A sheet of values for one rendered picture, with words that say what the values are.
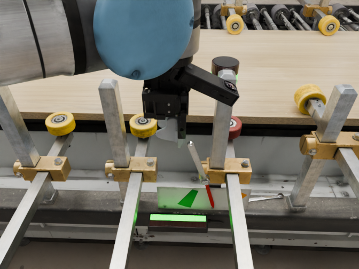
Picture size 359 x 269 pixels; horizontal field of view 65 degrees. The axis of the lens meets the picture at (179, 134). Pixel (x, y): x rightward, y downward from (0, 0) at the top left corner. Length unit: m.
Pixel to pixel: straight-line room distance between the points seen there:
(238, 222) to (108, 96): 0.39
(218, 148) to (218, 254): 0.97
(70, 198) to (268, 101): 0.70
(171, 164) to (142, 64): 0.83
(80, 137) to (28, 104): 0.19
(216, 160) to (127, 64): 0.52
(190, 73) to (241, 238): 0.36
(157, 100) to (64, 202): 0.55
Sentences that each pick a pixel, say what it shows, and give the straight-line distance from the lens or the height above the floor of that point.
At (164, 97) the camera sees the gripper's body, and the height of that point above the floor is 1.15.
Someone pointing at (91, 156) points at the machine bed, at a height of 0.69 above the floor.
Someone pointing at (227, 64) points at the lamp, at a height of 1.14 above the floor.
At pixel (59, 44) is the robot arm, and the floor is 1.33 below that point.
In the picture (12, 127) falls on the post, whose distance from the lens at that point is 0.77.
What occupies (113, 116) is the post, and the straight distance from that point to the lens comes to 0.65.
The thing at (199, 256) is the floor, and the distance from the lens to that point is 1.57.
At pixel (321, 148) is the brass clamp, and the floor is 0.96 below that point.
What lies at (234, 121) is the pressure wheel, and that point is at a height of 0.90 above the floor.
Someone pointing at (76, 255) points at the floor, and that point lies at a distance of 1.66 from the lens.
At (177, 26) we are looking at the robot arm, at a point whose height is 1.33.
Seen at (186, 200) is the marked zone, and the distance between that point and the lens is 0.83.
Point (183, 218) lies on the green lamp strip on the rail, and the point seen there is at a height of 0.70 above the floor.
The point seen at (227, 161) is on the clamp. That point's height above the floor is 0.87.
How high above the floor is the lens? 1.41
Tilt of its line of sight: 40 degrees down
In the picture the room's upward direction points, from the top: straight up
